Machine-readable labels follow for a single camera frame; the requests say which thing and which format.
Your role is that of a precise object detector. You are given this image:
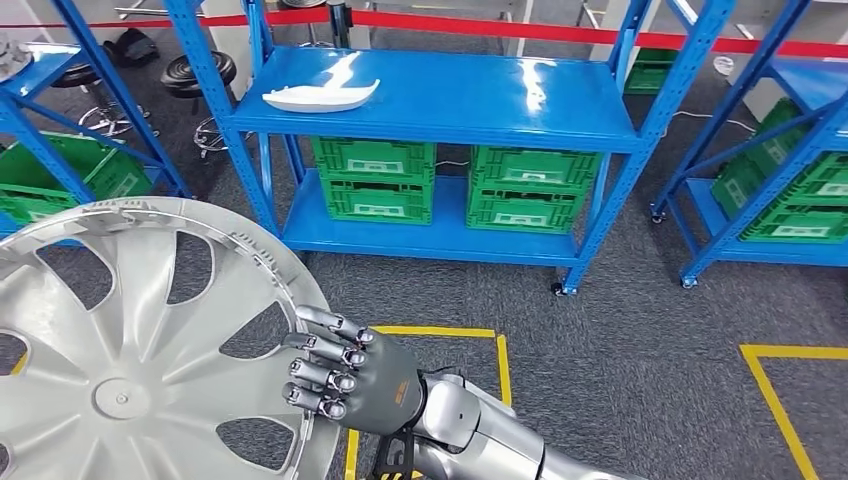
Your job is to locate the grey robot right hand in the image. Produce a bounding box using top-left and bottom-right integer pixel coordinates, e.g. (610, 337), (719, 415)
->
(281, 303), (427, 437)

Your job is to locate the grey plastic wheel cover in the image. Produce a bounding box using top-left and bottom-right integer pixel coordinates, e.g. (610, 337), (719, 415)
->
(0, 33), (34, 84)
(0, 195), (342, 480)

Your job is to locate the white curved car part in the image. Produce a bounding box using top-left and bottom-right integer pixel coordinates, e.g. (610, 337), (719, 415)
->
(262, 78), (382, 114)

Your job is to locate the blue metal shelf rack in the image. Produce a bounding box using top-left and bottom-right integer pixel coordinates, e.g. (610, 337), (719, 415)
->
(649, 0), (848, 289)
(0, 0), (193, 240)
(162, 0), (737, 296)

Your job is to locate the yellow floor tape square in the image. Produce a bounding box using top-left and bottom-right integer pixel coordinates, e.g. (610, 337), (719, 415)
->
(343, 324), (515, 480)

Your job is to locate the black round stool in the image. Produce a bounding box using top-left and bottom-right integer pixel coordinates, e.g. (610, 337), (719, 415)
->
(49, 62), (160, 138)
(160, 51), (238, 160)

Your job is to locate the red barrier belt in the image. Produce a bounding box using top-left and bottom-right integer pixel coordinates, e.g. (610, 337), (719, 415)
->
(0, 6), (848, 61)

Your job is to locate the black bag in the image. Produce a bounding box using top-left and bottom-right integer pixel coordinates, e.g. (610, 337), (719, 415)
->
(102, 27), (160, 68)

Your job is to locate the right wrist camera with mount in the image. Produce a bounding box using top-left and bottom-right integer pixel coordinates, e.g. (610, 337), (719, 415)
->
(369, 427), (417, 480)

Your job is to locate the black stanchion post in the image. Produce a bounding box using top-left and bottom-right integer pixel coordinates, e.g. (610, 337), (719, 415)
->
(326, 0), (354, 49)

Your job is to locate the white floor cable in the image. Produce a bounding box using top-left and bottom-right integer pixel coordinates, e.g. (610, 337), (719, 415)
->
(672, 109), (757, 134)

